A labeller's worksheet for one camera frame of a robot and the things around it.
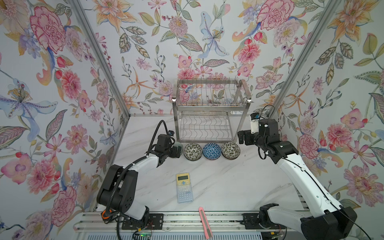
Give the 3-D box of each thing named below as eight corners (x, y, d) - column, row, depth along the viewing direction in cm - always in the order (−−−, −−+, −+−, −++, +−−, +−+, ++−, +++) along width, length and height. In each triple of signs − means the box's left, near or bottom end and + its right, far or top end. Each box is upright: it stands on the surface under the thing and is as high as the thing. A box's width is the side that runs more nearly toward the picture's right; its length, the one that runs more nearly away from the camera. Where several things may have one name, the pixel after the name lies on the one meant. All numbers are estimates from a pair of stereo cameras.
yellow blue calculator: (177, 203, 82) (177, 202, 80) (175, 175, 92) (175, 174, 90) (193, 201, 82) (193, 200, 81) (189, 173, 92) (189, 172, 91)
